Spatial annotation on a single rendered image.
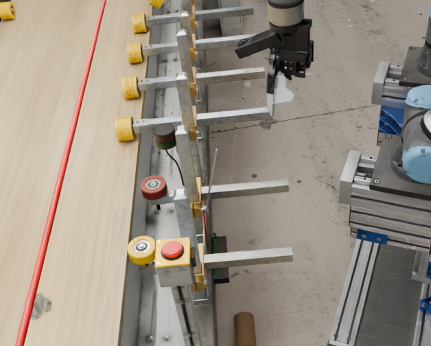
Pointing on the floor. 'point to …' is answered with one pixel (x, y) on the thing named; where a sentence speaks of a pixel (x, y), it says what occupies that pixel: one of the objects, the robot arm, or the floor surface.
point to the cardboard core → (244, 329)
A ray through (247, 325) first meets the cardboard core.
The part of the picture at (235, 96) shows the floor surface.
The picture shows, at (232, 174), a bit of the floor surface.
